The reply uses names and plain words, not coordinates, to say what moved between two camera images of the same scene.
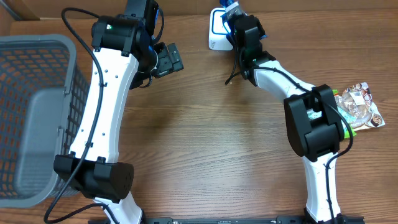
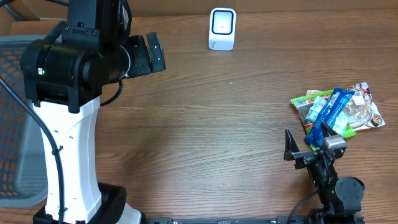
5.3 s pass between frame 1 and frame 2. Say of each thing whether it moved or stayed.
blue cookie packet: moved
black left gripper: moved
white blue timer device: stayed
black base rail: stayed
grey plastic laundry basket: stayed
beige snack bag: stayed
